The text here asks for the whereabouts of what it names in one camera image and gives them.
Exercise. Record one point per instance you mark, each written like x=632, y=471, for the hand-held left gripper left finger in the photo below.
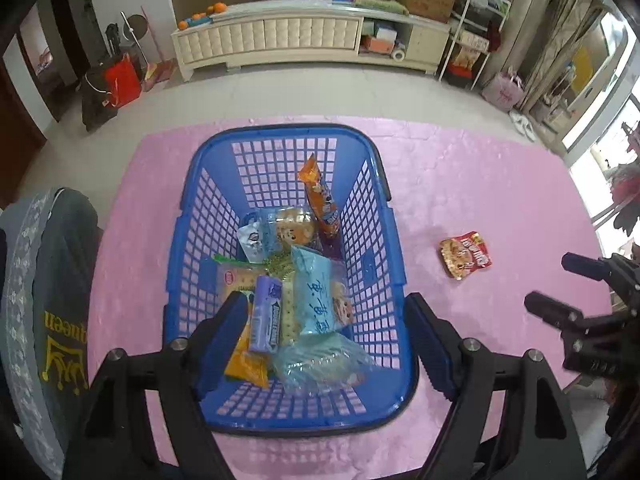
x=220, y=347

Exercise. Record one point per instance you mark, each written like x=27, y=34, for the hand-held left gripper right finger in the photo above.
x=430, y=347

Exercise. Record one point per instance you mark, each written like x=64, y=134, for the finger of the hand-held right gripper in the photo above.
x=587, y=266
x=552, y=310

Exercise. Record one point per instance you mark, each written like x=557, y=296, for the orange snack packet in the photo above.
x=245, y=367

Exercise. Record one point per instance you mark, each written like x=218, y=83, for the purple label cracker packet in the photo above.
x=267, y=320

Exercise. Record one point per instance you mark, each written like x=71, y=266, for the red snack packet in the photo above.
x=465, y=256

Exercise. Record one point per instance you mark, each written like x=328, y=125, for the blue plastic basket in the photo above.
x=372, y=260

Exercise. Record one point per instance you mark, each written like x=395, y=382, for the clear cartoon bread packet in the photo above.
x=292, y=227

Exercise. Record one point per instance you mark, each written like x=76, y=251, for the long orange sausage packet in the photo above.
x=322, y=205

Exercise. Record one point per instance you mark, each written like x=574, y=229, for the white slippers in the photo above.
x=522, y=126

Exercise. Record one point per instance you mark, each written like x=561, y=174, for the pink shopping bag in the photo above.
x=502, y=91

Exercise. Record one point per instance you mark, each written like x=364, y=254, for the beige patterned curtain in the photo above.
x=560, y=35

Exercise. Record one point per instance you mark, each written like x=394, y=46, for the orange snack bag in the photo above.
x=465, y=56

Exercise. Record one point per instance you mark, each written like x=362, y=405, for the white snack box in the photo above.
x=471, y=38

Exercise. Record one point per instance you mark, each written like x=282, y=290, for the silver standing air conditioner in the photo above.
x=525, y=10

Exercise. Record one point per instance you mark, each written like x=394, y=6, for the white metal rack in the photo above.
x=452, y=35

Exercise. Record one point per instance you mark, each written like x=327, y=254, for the black bag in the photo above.
x=94, y=102

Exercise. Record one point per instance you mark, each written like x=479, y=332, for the red paper bag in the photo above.
x=122, y=82

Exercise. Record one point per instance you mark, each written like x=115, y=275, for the white paper roll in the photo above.
x=398, y=55

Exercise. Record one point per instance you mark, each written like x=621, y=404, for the broom with pink dustpan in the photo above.
x=157, y=67

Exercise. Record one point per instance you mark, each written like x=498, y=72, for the brown wooden door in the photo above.
x=15, y=135

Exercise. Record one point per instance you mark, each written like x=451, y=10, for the pale box in cabinet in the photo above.
x=386, y=35

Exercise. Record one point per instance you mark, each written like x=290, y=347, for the orange box in cabinet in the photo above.
x=375, y=45

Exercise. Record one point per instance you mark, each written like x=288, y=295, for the brown cardboard box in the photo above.
x=425, y=2

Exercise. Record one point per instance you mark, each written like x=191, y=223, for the white padded media cabinet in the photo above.
x=280, y=35

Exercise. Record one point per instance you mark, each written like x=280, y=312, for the green folded cloth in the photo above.
x=380, y=5

